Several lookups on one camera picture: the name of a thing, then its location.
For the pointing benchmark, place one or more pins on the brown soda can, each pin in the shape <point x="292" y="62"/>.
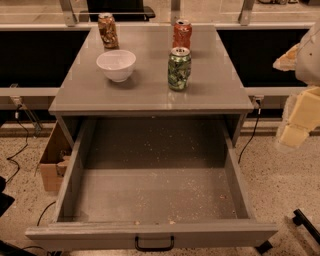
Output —
<point x="107" y="29"/>

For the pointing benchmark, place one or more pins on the grey drawer cabinet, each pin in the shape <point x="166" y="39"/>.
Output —
<point x="213" y="87"/>

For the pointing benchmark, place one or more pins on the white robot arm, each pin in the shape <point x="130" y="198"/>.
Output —
<point x="304" y="59"/>

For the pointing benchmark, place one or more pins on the green soda can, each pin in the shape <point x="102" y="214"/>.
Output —
<point x="179" y="68"/>

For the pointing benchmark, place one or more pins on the cardboard box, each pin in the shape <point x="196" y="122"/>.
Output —
<point x="54" y="160"/>

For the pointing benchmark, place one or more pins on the red soda can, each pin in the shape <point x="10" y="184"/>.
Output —
<point x="182" y="33"/>

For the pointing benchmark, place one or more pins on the black top drawer handle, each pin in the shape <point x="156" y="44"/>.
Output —
<point x="154" y="245"/>

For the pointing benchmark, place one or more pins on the white ceramic bowl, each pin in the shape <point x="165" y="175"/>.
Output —
<point x="117" y="65"/>

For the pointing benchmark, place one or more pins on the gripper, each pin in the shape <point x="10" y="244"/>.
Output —
<point x="309" y="63"/>

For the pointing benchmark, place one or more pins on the grey top drawer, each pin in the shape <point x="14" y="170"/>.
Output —
<point x="152" y="178"/>

